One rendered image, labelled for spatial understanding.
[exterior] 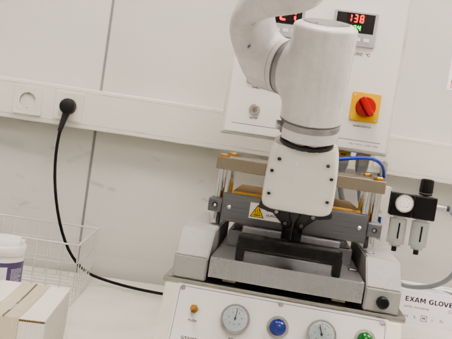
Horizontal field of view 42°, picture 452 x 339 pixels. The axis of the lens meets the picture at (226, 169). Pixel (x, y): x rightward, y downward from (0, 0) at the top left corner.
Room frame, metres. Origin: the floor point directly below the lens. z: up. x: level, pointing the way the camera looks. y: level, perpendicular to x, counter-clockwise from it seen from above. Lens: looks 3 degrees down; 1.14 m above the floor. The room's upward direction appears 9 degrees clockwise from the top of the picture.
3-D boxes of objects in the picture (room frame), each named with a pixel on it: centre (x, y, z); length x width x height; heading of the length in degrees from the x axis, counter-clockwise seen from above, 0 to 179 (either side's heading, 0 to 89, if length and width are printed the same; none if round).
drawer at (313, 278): (0.97, -0.12, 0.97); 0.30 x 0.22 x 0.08; 174
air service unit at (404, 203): (1.12, -0.36, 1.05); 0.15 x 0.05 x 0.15; 84
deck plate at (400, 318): (1.05, -0.13, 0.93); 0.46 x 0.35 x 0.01; 174
